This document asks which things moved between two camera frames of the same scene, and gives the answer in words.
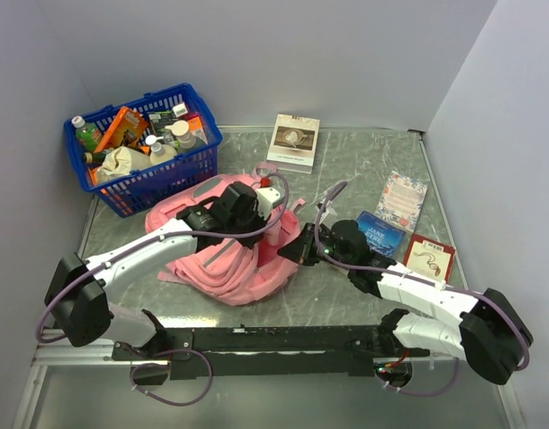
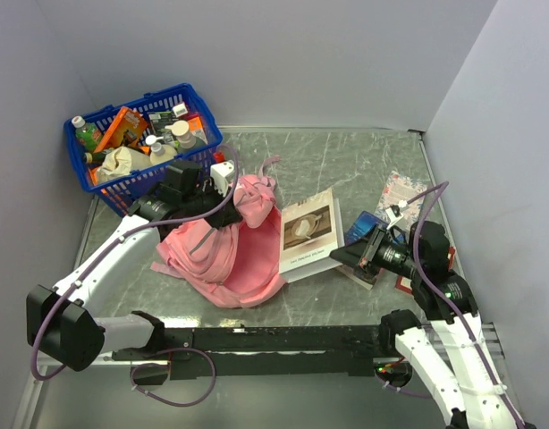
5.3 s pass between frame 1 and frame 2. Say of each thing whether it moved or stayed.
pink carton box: stayed
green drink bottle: stayed
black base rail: stayed
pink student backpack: stayed
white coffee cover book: moved
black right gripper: moved
